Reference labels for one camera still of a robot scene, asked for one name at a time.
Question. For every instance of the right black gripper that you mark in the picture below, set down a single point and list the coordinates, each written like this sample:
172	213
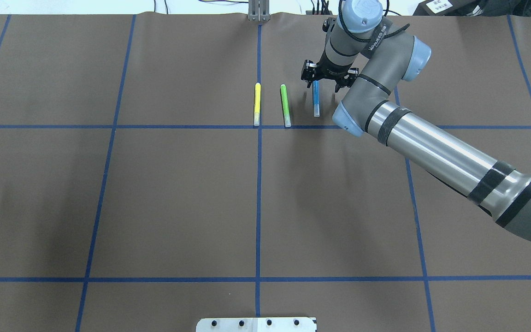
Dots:
329	70

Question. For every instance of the blue highlighter pen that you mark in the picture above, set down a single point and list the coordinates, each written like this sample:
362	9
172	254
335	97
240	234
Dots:
315	99

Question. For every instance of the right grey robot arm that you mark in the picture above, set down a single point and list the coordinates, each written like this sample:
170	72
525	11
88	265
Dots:
365	53

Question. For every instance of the green highlighter pen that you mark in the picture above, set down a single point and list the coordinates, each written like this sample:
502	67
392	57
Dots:
285	105

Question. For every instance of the yellow highlighter pen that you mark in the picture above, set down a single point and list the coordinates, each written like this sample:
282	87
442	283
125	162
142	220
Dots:
257	105

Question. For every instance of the aluminium frame post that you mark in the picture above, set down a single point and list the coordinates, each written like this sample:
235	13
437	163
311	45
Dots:
259	11

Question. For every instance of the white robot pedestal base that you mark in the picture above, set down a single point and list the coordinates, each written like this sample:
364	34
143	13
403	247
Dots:
257	324

